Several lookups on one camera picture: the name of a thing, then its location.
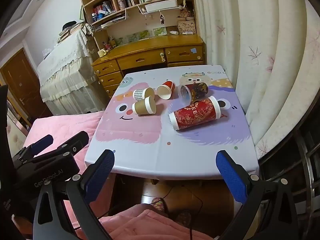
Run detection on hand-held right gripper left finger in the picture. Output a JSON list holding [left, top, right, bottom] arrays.
[[32, 149, 116, 240]]

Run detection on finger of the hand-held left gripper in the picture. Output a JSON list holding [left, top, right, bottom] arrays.
[[12, 134, 54, 164], [32, 131, 90, 167]]

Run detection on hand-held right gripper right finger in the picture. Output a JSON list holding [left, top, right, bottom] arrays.
[[215, 150, 300, 240]]

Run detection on large red patterned cup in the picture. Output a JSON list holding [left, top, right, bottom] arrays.
[[169, 96, 221, 131]]

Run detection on brown paper cup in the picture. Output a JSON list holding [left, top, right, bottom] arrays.
[[132, 96, 157, 116]]

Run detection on grey checkered paper cup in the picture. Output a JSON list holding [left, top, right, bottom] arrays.
[[132, 87, 155, 102]]

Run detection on dark floral paper cup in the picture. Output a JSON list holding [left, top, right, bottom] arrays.
[[177, 82, 209, 104]]

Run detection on small red paper cup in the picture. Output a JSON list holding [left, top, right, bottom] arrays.
[[156, 80, 175, 100]]

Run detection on pink bed sheet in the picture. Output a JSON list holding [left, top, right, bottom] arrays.
[[23, 110, 110, 230]]

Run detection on cartoon printed tablecloth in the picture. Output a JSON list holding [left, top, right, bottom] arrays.
[[84, 65, 260, 180]]

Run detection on brown wooden door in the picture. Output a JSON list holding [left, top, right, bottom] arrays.
[[0, 47, 53, 128]]

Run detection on patterned slipper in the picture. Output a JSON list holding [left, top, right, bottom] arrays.
[[149, 197, 168, 212], [175, 210, 192, 224]]

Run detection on pink quilt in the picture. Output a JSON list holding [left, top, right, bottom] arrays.
[[75, 204, 220, 240]]

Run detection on lace covered cabinet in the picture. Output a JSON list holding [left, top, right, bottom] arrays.
[[37, 29, 105, 117]]

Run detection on wooden bookshelf hutch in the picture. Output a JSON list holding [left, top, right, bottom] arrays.
[[76, 0, 198, 53]]

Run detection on stack of books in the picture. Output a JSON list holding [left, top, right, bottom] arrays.
[[57, 21, 87, 43]]

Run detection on wooden desk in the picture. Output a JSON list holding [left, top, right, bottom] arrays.
[[91, 34, 207, 99]]

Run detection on white floral curtain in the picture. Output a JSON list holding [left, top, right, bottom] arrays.
[[191, 0, 320, 160]]

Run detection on white storage box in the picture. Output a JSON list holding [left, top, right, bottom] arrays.
[[144, 0, 178, 13]]

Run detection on metal chair frame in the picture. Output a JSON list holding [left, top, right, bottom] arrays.
[[257, 120, 320, 240]]

